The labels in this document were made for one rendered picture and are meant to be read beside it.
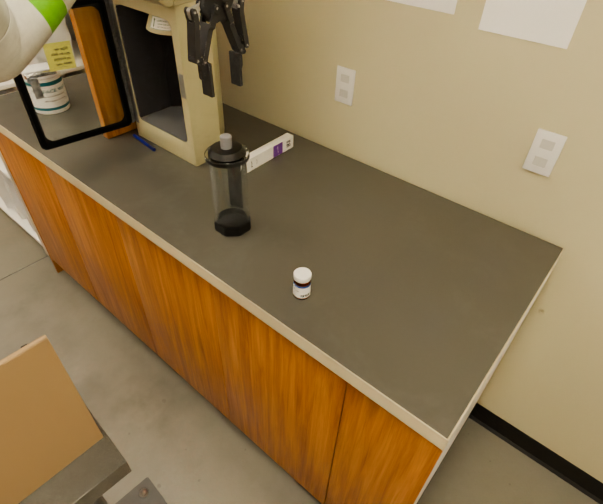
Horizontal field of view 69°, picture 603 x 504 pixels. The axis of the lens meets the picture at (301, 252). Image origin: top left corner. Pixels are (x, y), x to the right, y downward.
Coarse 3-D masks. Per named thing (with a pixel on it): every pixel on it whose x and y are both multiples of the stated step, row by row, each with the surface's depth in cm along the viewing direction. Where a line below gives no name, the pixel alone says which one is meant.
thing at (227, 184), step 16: (208, 160) 104; (240, 160) 104; (224, 176) 106; (240, 176) 108; (224, 192) 109; (240, 192) 111; (224, 208) 113; (240, 208) 114; (224, 224) 116; (240, 224) 117
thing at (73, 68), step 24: (72, 24) 126; (96, 24) 130; (48, 48) 125; (72, 48) 129; (96, 48) 134; (24, 72) 124; (48, 72) 128; (72, 72) 132; (96, 72) 137; (48, 96) 131; (72, 96) 136; (96, 96) 141; (48, 120) 135; (72, 120) 140; (96, 120) 145; (120, 120) 150
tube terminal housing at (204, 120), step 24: (120, 0) 126; (192, 0) 116; (216, 48) 142; (192, 72) 126; (216, 72) 139; (192, 96) 130; (216, 96) 137; (192, 120) 134; (216, 120) 142; (168, 144) 149; (192, 144) 139
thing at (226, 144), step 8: (224, 136) 104; (216, 144) 107; (224, 144) 104; (232, 144) 107; (240, 144) 107; (208, 152) 106; (216, 152) 104; (224, 152) 104; (232, 152) 104; (240, 152) 105; (216, 160) 104; (224, 160) 103; (232, 160) 104
